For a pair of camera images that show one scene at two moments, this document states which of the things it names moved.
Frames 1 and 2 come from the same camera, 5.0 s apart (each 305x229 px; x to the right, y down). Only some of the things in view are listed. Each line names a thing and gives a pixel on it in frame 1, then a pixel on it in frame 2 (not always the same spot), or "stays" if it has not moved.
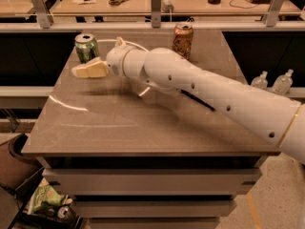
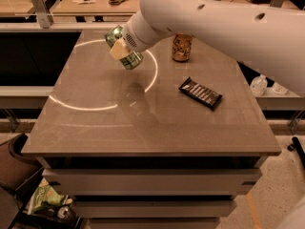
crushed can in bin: (66, 214) stays
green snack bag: (45, 192) stays
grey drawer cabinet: (169, 163) stays
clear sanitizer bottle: (260, 81) stays
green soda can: (87, 47) → (130, 61)
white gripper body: (114, 61) → (132, 39)
